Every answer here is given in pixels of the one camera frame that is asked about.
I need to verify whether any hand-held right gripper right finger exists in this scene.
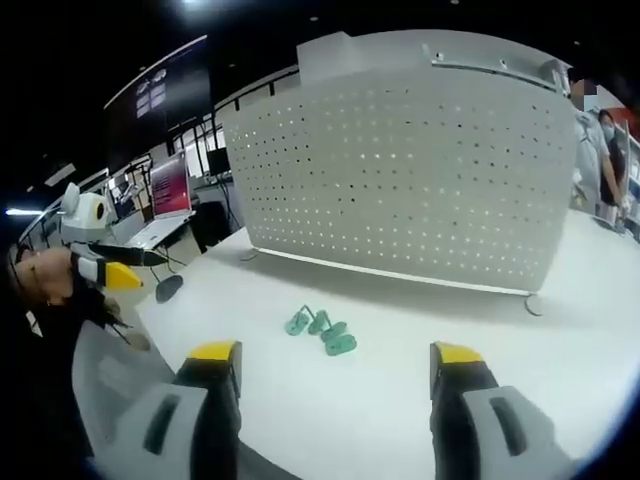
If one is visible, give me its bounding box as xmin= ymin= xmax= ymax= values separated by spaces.
xmin=428 ymin=341 xmax=594 ymax=480

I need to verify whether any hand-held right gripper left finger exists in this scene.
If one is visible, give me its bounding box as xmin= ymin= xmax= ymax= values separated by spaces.
xmin=94 ymin=340 xmax=261 ymax=480

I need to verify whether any green hook assembly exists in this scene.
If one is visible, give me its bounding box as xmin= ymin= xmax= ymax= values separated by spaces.
xmin=307 ymin=309 xmax=332 ymax=336
xmin=324 ymin=334 xmax=358 ymax=358
xmin=319 ymin=321 xmax=350 ymax=344
xmin=284 ymin=305 xmax=314 ymax=338

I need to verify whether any white perforated mounting plate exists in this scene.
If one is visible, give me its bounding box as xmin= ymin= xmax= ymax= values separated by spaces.
xmin=221 ymin=30 xmax=579 ymax=317

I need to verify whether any white laptop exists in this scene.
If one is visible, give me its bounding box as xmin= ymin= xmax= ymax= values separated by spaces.
xmin=123 ymin=208 xmax=197 ymax=248

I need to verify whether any black round stand base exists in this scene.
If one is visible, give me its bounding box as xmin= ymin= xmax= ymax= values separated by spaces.
xmin=155 ymin=274 xmax=185 ymax=304

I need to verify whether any dark red display screen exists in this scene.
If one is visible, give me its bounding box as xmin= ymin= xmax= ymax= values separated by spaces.
xmin=148 ymin=149 xmax=192 ymax=217

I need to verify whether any black computer monitor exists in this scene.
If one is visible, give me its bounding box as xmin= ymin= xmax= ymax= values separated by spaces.
xmin=206 ymin=147 xmax=231 ymax=177

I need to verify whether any person's dark clothing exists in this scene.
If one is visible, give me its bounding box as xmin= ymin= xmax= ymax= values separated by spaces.
xmin=0 ymin=294 xmax=101 ymax=480

